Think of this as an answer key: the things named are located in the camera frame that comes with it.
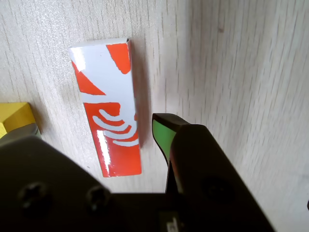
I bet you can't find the yellow cube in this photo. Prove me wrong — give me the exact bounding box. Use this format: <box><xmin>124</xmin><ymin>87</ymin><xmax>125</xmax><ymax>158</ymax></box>
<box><xmin>0</xmin><ymin>102</ymin><xmax>41</xmax><ymax>140</ymax></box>

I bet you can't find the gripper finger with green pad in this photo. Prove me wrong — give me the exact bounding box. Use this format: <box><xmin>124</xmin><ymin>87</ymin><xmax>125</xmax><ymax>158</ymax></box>
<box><xmin>152</xmin><ymin>113</ymin><xmax>276</xmax><ymax>232</ymax></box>

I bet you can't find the gripper finger black curved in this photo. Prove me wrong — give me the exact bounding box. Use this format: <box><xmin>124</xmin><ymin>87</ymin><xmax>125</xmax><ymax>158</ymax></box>
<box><xmin>0</xmin><ymin>125</ymin><xmax>116</xmax><ymax>232</ymax></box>

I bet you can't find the red and white small box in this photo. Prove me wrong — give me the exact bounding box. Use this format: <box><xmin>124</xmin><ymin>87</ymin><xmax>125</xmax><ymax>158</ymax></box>
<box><xmin>69</xmin><ymin>37</ymin><xmax>142</xmax><ymax>178</ymax></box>

